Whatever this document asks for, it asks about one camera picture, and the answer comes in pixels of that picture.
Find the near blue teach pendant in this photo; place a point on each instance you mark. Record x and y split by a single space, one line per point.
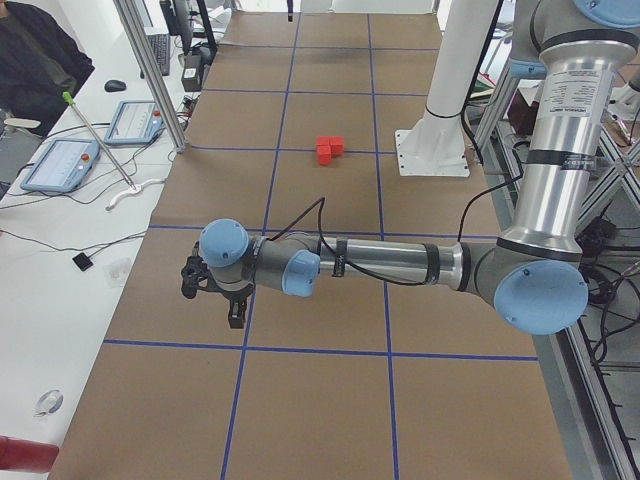
62 166

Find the small black square device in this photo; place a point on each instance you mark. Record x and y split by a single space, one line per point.
83 261

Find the blue teach pendant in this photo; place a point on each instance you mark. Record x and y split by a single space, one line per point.
62 166
134 123

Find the red object at corner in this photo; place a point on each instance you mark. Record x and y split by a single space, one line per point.
21 455

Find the person in dark jacket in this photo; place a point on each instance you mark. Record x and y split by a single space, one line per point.
39 63

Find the black keyboard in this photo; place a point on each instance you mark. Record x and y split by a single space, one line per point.
160 45

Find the far blue teach pendant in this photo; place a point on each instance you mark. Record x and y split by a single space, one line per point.
134 123

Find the aluminium frame post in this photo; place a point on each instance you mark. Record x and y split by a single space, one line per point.
132 24

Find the metal rod green tip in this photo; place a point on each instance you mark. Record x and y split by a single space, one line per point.
68 98

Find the black computer mouse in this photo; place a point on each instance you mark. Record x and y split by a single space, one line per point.
113 86

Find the white round tape roll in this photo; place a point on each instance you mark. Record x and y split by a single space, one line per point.
48 403

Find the black power adapter box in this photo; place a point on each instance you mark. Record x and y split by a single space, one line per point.
191 77

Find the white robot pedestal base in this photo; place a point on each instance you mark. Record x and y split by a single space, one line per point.
435 146

